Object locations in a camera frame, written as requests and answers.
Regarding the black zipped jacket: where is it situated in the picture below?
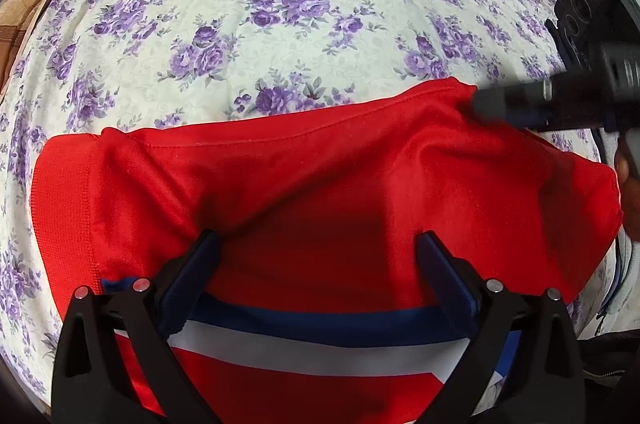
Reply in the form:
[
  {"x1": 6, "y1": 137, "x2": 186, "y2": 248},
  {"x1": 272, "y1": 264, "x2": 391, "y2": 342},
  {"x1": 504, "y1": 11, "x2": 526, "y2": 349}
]
[{"x1": 575, "y1": 331, "x2": 640, "y2": 410}]

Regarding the red striped shirt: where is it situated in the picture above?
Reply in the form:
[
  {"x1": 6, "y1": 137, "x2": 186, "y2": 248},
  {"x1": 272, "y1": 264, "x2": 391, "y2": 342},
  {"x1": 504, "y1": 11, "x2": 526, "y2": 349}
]
[{"x1": 30, "y1": 77, "x2": 626, "y2": 424}]

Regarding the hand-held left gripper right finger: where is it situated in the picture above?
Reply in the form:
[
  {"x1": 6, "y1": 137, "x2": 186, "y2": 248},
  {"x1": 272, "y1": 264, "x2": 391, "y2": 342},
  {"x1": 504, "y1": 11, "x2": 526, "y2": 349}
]
[{"x1": 415, "y1": 231, "x2": 583, "y2": 424}]

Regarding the person's right hand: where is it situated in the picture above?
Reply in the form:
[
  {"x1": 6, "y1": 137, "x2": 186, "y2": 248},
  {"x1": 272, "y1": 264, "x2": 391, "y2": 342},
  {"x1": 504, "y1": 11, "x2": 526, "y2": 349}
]
[{"x1": 613, "y1": 139, "x2": 640, "y2": 241}]

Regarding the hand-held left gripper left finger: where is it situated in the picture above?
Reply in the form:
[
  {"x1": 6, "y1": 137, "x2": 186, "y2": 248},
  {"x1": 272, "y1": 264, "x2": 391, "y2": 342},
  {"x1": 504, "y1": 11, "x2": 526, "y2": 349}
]
[{"x1": 50, "y1": 230, "x2": 223, "y2": 424}]

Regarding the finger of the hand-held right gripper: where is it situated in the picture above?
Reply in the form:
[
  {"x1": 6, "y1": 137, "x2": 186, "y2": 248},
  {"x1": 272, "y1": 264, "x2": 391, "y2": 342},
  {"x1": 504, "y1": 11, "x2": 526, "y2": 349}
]
[{"x1": 471, "y1": 82, "x2": 553, "y2": 129}]

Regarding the purple floral bedsheet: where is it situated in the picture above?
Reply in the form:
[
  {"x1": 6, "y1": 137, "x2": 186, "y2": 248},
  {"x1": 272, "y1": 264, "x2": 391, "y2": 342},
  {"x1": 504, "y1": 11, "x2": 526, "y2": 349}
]
[{"x1": 0, "y1": 0, "x2": 608, "y2": 410}]

